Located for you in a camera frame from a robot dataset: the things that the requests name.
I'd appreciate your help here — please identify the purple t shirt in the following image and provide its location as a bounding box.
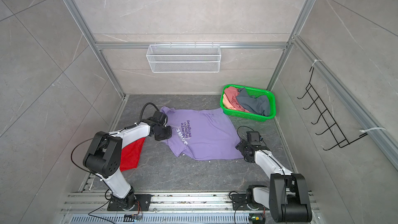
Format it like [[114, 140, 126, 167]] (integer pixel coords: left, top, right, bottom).
[[161, 106, 243, 161]]

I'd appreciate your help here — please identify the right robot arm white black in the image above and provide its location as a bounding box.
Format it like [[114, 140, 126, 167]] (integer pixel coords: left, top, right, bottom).
[[235, 140, 313, 223]]

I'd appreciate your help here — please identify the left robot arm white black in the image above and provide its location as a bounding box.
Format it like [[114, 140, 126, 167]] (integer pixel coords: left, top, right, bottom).
[[83, 119, 172, 211]]

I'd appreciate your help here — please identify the red folded t shirt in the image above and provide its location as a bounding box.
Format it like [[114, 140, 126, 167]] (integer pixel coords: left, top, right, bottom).
[[120, 138, 146, 172]]

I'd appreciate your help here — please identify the green plastic basket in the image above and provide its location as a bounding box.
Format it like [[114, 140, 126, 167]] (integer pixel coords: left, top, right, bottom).
[[220, 84, 277, 122]]

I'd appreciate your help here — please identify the dark grey t shirt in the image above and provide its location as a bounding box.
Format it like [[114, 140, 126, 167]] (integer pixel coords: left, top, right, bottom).
[[236, 88, 271, 117]]

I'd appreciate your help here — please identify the pink t shirt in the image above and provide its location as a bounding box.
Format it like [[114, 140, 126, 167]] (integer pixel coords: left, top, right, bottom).
[[222, 87, 249, 113]]

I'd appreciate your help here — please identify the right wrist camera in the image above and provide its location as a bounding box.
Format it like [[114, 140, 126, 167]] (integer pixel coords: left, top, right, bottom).
[[246, 131, 263, 146]]

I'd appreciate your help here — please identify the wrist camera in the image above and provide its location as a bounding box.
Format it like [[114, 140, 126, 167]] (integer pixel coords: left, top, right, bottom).
[[152, 111, 167, 125], [246, 131, 263, 146]]

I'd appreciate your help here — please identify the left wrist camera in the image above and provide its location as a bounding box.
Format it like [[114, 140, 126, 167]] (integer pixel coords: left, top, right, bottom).
[[152, 111, 167, 125]]

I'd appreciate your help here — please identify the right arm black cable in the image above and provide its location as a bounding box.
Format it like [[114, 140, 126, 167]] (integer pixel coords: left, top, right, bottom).
[[236, 125, 254, 142]]

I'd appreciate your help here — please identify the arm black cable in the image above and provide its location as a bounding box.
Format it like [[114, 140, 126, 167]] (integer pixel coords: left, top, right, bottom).
[[139, 102, 161, 125], [236, 125, 254, 142]]

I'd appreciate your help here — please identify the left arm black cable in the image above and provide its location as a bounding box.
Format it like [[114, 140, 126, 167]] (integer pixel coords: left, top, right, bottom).
[[139, 102, 161, 125]]

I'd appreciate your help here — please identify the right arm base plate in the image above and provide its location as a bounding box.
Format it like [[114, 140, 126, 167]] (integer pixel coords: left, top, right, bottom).
[[229, 191, 269, 211]]

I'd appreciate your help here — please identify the white wire mesh shelf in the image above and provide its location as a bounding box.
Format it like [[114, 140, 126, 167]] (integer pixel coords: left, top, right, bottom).
[[146, 44, 221, 73]]

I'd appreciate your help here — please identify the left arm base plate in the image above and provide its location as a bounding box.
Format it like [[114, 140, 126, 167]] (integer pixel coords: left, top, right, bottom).
[[107, 195, 152, 212]]

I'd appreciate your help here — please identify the black wire hook rack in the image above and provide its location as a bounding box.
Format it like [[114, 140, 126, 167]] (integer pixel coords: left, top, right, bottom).
[[297, 67, 368, 151]]

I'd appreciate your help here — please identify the aluminium mounting rail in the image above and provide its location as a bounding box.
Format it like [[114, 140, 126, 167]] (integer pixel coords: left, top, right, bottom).
[[60, 192, 321, 214]]

